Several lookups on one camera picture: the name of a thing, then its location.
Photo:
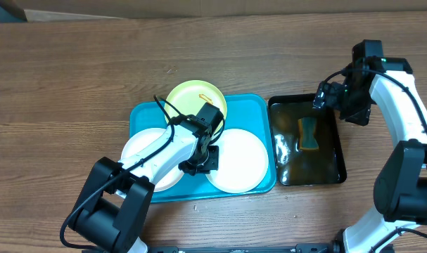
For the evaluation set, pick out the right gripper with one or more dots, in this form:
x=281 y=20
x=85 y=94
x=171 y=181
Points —
x=334 y=95

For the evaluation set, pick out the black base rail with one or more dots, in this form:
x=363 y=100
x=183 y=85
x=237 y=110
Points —
x=299 y=248

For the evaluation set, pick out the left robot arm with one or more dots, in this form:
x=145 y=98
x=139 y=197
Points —
x=111 y=209

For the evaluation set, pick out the teal plastic tray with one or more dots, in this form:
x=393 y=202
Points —
x=244 y=111

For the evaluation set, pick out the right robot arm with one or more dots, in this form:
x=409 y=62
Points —
x=400 y=189

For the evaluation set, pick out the yellow-green plate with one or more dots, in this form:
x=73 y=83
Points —
x=190 y=96

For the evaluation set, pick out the black water basin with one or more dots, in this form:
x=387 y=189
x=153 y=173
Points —
x=297 y=167

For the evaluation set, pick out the green yellow sponge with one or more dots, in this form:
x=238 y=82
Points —
x=307 y=129

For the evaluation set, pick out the white plate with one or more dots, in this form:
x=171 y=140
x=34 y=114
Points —
x=141 y=140
x=243 y=162

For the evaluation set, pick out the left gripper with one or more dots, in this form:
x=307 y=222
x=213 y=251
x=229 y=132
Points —
x=213 y=166

